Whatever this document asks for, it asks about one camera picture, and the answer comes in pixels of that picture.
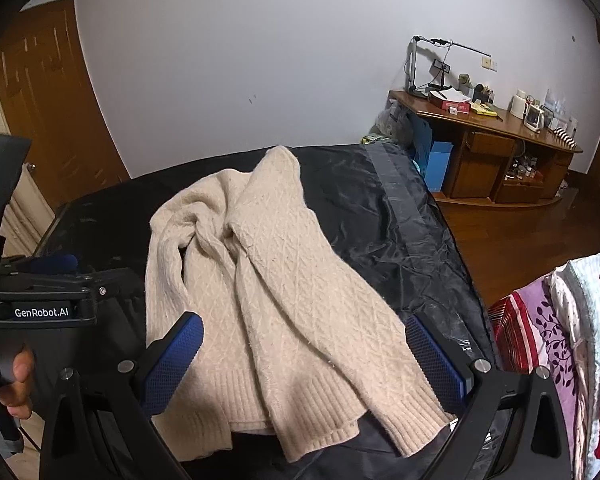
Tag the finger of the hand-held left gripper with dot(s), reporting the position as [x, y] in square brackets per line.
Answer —
[112, 285]
[55, 262]

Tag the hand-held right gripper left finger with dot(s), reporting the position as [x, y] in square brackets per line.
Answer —
[175, 360]

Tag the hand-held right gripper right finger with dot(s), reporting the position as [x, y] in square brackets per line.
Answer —
[437, 360]

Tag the cream knitted sweater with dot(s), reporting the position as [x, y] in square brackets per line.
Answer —
[280, 285]

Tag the person's left hand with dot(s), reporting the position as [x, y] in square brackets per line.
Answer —
[17, 385]

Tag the cream panelled door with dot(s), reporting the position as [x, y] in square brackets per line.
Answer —
[25, 200]

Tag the floral blanket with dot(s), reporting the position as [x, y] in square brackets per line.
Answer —
[540, 340]

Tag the brown wooden door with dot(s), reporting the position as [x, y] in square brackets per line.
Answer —
[45, 85]

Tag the blue plastic chair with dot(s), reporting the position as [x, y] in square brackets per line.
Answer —
[439, 167]

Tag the black bed cover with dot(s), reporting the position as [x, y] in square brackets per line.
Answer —
[340, 185]

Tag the wooden desk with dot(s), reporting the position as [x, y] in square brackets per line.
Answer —
[485, 160]

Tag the grey plastic bag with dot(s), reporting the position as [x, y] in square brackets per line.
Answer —
[395, 122]

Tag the red box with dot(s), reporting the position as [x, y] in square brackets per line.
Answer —
[450, 104]

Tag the striped cloth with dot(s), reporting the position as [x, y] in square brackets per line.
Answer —
[565, 137]

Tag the white kettle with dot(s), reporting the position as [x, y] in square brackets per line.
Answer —
[534, 119]

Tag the white thermos jug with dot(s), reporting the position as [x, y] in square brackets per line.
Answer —
[517, 105]

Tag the black desk lamp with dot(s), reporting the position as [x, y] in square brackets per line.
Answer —
[415, 65]

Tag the white wall socket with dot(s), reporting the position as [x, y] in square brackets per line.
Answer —
[489, 63]

